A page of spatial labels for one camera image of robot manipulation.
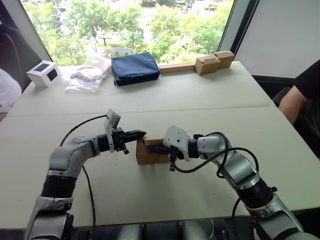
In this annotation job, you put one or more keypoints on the black shirt of bystander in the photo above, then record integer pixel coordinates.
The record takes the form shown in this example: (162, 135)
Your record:
(311, 85)

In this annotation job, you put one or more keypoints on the dark chair backrest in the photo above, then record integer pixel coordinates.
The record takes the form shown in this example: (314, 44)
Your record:
(10, 50)

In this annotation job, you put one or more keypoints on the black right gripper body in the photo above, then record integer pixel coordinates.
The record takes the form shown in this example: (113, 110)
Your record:
(175, 155)

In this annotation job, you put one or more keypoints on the flat folded cardboard strip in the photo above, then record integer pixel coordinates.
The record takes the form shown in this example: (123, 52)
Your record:
(176, 68)

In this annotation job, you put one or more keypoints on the dark blue fabric pouch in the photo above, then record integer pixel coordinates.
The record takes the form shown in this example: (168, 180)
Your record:
(135, 67)

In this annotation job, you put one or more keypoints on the black chair armrest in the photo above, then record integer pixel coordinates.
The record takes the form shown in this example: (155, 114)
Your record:
(280, 96)

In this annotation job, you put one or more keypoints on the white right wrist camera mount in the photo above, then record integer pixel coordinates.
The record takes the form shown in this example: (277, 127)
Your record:
(176, 140)

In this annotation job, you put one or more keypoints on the white box with black windows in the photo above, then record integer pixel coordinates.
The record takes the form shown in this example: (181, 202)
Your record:
(42, 75)

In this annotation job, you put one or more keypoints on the small cardboard box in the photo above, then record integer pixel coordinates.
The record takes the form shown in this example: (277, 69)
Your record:
(143, 156)

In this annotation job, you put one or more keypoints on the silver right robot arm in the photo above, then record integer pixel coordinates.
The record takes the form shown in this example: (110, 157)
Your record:
(240, 167)

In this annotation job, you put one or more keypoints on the clear plastic bag with cloth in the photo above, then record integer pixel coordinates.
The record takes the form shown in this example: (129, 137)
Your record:
(87, 72)

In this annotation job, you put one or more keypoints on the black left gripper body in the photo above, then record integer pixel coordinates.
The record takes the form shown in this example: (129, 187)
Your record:
(119, 140)

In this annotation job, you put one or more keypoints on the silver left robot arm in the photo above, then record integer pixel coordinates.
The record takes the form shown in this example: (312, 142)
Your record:
(62, 160)

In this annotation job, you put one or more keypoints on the bystander in white clothing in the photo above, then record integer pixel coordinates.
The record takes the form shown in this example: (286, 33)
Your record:
(8, 92)

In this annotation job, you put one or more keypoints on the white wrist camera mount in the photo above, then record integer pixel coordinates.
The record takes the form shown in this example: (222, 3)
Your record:
(176, 140)
(113, 119)

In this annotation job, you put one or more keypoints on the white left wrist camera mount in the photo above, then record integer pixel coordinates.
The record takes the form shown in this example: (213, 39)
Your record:
(113, 119)

